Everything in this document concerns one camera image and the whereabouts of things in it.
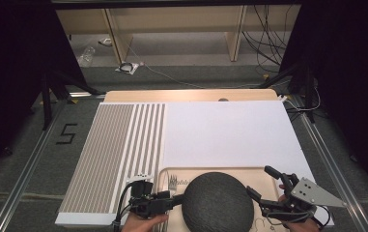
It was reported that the dark round plate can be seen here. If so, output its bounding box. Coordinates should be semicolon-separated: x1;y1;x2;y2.
181;171;255;232

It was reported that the light wooden table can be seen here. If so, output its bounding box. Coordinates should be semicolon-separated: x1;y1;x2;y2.
103;89;281;103

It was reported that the beige tray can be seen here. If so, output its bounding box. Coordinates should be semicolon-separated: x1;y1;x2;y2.
154;166;291;232

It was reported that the clear plastic bag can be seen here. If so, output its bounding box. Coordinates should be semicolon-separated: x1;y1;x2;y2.
76;45;97;67

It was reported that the black curtain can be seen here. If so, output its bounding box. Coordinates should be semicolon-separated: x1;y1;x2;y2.
279;0;368;194
0;0;88;182

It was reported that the light wooden shelf unit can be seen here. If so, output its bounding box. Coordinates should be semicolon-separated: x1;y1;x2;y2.
55;4;301;64

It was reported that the metal floor rail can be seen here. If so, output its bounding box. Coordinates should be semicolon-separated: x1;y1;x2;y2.
292;96;368;232
0;100;67;232

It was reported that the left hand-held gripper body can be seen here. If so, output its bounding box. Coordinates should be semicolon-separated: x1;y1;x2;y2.
127;175;170;220

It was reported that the bundle of black cables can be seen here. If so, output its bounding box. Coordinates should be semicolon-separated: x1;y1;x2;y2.
241;4;294;73

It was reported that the white table sheet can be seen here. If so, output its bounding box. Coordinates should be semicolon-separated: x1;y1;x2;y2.
55;100;335;228

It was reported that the person's left hand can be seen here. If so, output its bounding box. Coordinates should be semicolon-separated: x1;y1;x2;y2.
121;213;170;232

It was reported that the black metal stand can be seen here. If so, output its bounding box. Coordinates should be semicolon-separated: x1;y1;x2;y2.
258;61;318;124
40;64;107;131

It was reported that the white packet with black ring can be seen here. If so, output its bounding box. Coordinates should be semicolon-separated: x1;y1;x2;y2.
115;61;140;75

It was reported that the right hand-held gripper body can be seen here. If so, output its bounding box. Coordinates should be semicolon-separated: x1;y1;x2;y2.
260;177;348;224

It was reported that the long white floor cable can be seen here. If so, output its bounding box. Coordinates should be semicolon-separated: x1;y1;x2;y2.
127;43;267;90

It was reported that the short white cable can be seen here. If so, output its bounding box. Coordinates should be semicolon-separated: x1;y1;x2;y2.
279;86;322;113

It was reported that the right hand-held gripper cable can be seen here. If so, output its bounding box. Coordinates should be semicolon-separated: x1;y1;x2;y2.
264;206;333;228

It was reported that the silver fork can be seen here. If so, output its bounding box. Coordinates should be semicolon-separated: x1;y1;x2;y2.
168;174;179;196

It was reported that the person's right hand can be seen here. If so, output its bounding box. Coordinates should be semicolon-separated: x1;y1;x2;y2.
284;218;322;232

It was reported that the striped placemat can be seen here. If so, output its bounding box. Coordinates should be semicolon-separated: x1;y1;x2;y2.
59;102;167;215

